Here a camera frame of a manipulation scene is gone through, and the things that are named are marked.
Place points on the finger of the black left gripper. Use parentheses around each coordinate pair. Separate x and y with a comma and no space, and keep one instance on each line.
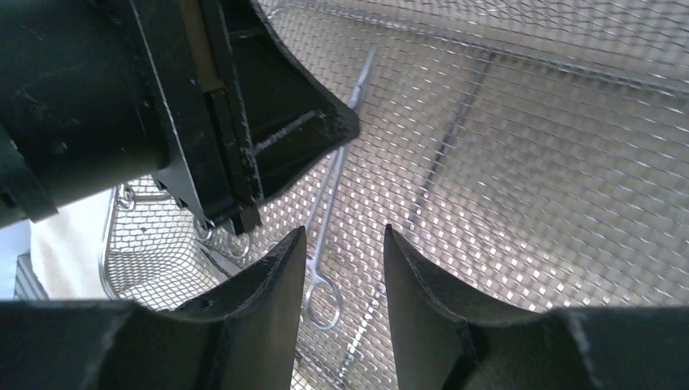
(269,120)

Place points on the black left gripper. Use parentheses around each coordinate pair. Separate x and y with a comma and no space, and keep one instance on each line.
(78,109)

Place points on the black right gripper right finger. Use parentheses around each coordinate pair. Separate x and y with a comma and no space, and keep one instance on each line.
(448,335)

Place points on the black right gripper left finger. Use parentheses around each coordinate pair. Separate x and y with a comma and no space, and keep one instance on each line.
(241,334)

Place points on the metal surgical instrument tray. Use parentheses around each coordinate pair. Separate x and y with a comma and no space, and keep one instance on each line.
(537,150)

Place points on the beige cloth wrap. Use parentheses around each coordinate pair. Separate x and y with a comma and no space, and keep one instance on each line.
(65,249)

